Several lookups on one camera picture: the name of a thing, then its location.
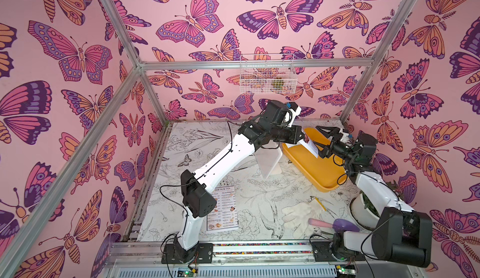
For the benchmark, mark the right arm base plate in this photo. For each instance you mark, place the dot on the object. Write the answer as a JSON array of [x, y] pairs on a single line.
[[325, 251]]

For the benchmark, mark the white wire wall basket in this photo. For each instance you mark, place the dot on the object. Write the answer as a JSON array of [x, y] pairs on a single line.
[[255, 75]]

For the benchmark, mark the white work glove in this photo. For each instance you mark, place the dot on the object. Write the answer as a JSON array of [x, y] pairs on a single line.
[[296, 218]]

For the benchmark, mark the white yellow menu sheet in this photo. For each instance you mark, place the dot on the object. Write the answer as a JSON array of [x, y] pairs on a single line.
[[224, 217]]

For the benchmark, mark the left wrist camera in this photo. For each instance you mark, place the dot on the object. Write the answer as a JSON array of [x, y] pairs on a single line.
[[293, 112]]

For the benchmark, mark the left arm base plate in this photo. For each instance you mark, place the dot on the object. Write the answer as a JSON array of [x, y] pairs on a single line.
[[187, 253]]

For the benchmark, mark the yellow pencil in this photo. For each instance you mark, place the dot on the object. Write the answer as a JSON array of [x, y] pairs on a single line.
[[319, 201]]

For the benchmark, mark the yellow plastic tray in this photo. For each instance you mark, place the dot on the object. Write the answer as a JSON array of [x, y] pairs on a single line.
[[323, 174]]

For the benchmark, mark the pink food menu sheet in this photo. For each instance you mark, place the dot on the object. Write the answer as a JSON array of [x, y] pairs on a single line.
[[310, 146]]

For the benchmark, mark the aluminium front rail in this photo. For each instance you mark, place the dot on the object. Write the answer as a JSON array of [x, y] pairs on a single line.
[[249, 259]]

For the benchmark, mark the white pot green plant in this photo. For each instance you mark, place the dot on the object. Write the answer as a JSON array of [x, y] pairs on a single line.
[[362, 214]]

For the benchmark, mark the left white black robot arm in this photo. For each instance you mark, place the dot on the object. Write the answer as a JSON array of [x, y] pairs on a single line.
[[197, 187]]

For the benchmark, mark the clear acrylic menu holder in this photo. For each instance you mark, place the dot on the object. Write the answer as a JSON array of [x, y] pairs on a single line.
[[268, 161]]

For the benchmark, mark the green item in basket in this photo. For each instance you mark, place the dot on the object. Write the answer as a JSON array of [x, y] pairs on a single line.
[[277, 84]]

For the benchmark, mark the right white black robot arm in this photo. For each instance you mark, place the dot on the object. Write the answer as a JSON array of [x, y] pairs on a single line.
[[402, 235]]

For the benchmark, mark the purple pink garden trowel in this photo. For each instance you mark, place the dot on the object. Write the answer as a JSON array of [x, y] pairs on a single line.
[[339, 225]]

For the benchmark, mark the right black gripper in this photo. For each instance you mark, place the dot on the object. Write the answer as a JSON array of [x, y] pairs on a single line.
[[330, 145]]

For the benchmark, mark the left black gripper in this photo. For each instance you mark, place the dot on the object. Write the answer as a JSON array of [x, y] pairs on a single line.
[[293, 131]]

